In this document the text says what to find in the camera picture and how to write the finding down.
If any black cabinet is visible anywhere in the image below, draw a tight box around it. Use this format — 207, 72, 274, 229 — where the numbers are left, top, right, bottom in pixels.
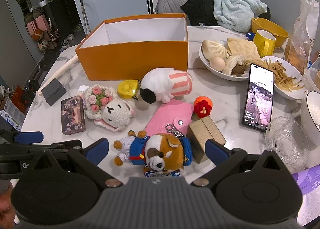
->
37, 0, 82, 42

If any white bowl of buns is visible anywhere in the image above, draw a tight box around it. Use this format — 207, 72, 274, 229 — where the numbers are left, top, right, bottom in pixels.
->
199, 40, 263, 81

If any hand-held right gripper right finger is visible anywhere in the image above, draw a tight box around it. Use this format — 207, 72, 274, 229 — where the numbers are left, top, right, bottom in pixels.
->
191, 139, 285, 189

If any bowl of shredded potato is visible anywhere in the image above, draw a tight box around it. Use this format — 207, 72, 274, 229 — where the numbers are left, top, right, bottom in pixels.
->
261, 56, 309, 100

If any black dumbbell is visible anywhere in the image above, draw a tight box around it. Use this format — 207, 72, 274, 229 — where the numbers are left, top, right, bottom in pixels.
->
21, 79, 41, 102

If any pink snap wallet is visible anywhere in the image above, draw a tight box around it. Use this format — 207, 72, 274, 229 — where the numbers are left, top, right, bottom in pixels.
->
144, 99, 194, 142

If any metal walking stick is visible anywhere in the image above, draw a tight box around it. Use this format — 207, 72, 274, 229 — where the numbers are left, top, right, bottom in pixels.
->
79, 0, 92, 36

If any yellow mug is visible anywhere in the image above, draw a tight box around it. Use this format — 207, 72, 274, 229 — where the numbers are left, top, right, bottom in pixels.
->
252, 29, 276, 58

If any wooden tray box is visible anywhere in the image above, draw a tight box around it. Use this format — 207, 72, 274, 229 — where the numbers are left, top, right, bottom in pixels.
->
75, 13, 189, 81

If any gold glitter small box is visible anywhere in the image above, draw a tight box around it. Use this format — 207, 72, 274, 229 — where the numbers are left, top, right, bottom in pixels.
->
187, 116, 227, 164

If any orange crochet ball red flower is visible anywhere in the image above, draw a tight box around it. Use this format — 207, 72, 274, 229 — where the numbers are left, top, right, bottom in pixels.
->
193, 96, 213, 120

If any blue white carton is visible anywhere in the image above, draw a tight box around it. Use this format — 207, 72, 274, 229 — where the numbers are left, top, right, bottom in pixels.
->
0, 109, 26, 133

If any dark printed card box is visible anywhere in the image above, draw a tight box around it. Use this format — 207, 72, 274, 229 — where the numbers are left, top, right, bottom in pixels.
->
61, 95, 86, 136

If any white plastic tub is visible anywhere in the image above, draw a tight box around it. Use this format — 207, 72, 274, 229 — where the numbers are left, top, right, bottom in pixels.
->
303, 68, 320, 94

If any white stick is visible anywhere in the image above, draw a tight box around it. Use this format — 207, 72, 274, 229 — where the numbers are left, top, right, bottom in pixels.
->
37, 55, 80, 96

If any shredded potato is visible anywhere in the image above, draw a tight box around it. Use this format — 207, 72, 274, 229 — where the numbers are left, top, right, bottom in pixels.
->
264, 59, 306, 92

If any clear plastic snack bag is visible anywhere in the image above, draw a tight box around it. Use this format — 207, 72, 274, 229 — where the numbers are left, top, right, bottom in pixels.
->
284, 0, 320, 76

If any clear glass plate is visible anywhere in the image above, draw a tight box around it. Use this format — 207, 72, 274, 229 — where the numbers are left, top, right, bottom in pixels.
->
265, 116, 311, 173

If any black jacket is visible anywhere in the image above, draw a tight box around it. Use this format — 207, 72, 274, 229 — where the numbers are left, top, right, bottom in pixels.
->
180, 0, 271, 27

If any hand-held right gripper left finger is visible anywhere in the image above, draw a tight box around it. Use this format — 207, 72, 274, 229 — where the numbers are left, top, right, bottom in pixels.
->
32, 138, 123, 190

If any yellow bowl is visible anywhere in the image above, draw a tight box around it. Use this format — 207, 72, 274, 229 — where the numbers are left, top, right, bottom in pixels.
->
251, 17, 289, 48

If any pink bag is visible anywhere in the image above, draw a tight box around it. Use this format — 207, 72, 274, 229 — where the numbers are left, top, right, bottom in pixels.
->
25, 6, 51, 37

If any person's left hand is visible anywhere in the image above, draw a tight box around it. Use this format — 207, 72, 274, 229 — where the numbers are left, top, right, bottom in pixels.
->
0, 184, 15, 229

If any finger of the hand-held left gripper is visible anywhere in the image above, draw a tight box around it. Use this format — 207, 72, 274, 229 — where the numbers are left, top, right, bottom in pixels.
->
50, 140, 83, 156
14, 131, 44, 144

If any pair of shoes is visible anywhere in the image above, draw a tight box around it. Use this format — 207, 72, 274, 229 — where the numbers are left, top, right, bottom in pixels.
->
60, 33, 76, 47

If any bitten meat bun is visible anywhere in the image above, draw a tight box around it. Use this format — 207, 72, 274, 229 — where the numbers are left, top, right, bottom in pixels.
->
222, 55, 247, 77

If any pleated steamed bun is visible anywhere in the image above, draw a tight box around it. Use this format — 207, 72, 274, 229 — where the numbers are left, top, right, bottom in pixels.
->
213, 41, 230, 61

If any yellow tape measure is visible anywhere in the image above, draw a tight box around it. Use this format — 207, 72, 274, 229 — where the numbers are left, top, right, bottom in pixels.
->
117, 80, 140, 100

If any black smartphone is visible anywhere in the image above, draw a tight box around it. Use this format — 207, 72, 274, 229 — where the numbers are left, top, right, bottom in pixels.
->
241, 63, 275, 133

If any light blue fleece blanket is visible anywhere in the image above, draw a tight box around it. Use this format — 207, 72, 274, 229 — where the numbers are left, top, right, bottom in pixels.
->
212, 0, 268, 33

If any white bowl dark rim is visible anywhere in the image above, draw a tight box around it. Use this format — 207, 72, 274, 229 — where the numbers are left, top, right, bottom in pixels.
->
300, 91, 320, 146

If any flatbread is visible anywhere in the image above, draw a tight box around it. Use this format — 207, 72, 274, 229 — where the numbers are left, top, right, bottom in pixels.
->
226, 38, 268, 66

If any white crochet flower doll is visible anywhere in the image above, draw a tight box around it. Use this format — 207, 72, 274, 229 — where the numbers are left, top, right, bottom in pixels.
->
82, 84, 136, 133

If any white pink-striped plush toy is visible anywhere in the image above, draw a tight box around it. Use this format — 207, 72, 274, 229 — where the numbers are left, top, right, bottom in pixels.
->
139, 68, 193, 105

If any grey folded block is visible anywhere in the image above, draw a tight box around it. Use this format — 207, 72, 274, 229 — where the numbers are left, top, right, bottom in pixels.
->
41, 78, 67, 106

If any purple tissue pack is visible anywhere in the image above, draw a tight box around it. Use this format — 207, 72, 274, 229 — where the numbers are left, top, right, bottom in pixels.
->
291, 164, 320, 227

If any brown egg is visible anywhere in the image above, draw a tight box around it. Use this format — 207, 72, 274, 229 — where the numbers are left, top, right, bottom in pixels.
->
209, 57, 226, 72

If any basketball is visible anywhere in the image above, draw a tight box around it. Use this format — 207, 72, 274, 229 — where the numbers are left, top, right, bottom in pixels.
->
32, 29, 44, 42

